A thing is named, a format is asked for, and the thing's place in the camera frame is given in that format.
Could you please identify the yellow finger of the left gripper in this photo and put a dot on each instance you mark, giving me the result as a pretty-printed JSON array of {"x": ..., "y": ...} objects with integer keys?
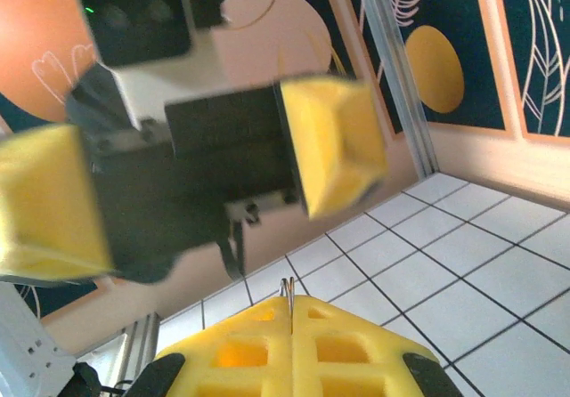
[
  {"x": 44, "y": 205},
  {"x": 334, "y": 148}
]

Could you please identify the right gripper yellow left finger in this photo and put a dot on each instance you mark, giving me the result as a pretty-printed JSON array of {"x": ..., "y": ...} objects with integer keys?
[{"x": 231, "y": 357}]

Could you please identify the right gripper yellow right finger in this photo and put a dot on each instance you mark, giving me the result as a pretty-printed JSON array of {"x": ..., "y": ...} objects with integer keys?
[{"x": 356, "y": 357}]

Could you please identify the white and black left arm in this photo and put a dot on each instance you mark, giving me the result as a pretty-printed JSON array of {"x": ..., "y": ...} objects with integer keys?
[{"x": 22, "y": 348}]

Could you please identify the long aluminium base rail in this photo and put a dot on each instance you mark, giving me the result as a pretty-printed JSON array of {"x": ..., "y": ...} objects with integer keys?
[{"x": 142, "y": 339}]

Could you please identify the aluminium frame post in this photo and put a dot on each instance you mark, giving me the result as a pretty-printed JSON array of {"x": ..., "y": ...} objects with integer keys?
[{"x": 392, "y": 72}]

